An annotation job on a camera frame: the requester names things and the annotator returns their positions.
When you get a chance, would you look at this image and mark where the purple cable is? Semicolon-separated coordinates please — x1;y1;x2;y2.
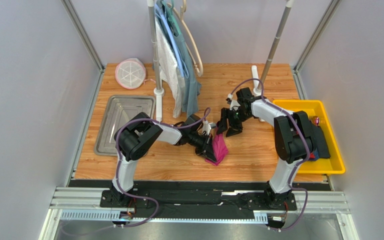
226;78;312;233
112;107;212;229

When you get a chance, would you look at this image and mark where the left rack pole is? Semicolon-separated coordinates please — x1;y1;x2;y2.
146;0;165;122

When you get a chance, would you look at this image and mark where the pink gold utensil in bin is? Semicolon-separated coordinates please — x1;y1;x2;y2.
308;115;325;127

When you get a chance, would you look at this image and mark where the pink paper napkin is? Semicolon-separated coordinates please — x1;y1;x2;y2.
205;134;229;166

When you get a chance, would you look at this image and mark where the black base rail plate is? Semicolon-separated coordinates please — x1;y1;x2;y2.
69;180;298;220

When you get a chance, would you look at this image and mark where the beige clothes hanger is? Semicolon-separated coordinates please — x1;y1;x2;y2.
168;0;204;77

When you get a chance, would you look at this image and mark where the rack pole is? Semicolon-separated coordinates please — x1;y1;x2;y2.
146;0;165;122
251;0;295;122

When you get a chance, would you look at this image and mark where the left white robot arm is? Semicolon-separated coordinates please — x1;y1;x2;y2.
110;112;218;202

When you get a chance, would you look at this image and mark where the right rack pole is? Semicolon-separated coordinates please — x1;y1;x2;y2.
251;0;295;122

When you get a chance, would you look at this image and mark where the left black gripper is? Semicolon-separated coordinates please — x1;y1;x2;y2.
187;131;217;163

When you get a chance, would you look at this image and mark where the white lace cloth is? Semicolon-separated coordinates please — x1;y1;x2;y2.
155;20;185;118

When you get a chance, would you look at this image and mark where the blue grey hanging cloth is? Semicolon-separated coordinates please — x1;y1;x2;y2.
170;6;202;117

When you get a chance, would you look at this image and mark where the yellow plastic bin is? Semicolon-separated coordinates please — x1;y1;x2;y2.
273;99;346;175

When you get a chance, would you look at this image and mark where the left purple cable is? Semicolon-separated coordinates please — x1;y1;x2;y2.
112;107;212;229

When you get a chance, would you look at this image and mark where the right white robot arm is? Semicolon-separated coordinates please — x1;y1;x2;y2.
217;98;316;203

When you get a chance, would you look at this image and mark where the pink white mesh basket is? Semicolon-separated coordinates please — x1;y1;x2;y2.
115;57;156;90

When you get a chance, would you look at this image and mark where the silver metal tray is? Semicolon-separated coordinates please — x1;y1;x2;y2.
94;94;156;156

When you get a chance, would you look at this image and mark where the blue clothes hanger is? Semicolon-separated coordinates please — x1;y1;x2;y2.
155;0;189;78

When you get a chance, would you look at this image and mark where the black object in bin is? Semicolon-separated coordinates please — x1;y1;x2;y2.
312;125;331;159

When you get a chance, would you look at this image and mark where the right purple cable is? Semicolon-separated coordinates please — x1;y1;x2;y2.
226;78;312;233

